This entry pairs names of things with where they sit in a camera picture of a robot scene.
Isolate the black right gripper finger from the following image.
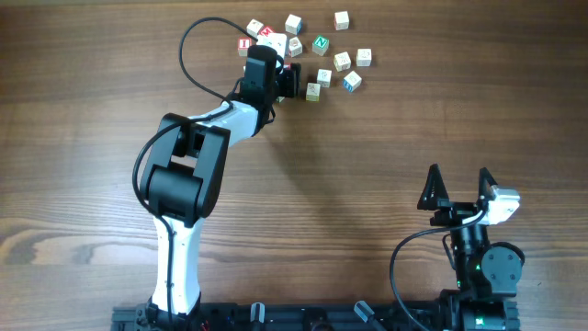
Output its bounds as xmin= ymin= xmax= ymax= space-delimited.
xmin=417 ymin=164 xmax=450 ymax=211
xmin=477 ymin=167 xmax=497 ymax=205

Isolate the violin picture white block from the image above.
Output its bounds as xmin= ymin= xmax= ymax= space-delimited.
xmin=306 ymin=83 xmax=322 ymax=102

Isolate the blue letter X block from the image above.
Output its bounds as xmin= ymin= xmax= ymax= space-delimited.
xmin=343 ymin=71 xmax=362 ymax=93

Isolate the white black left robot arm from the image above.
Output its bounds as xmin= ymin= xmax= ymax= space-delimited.
xmin=133 ymin=45 xmax=301 ymax=316

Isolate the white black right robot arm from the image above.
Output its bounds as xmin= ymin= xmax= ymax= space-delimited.
xmin=417 ymin=164 xmax=525 ymax=330

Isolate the red letter I block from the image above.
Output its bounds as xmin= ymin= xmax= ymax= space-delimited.
xmin=237 ymin=38 xmax=252 ymax=57

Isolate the shell picture white block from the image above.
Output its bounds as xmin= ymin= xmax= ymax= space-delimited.
xmin=288 ymin=37 xmax=303 ymax=58

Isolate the red letter M block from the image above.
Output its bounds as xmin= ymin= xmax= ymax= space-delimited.
xmin=258 ymin=26 xmax=275 ymax=38

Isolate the plain white corner block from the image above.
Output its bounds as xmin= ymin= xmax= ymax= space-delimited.
xmin=246 ymin=19 xmax=265 ymax=38

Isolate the blue sided white block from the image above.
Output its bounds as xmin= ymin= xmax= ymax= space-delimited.
xmin=285 ymin=14 xmax=302 ymax=35

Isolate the green letter N block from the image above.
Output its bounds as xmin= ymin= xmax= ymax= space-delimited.
xmin=311 ymin=35 xmax=330 ymax=56

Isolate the letter K white block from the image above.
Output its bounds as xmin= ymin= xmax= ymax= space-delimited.
xmin=334 ymin=51 xmax=351 ymax=72

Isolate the far white number block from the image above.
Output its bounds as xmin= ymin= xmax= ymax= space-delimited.
xmin=334 ymin=11 xmax=350 ymax=30

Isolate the yarn ball white block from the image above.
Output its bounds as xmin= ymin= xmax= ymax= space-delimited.
xmin=356 ymin=49 xmax=372 ymax=67

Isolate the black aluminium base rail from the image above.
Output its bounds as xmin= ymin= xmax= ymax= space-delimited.
xmin=111 ymin=301 xmax=522 ymax=331

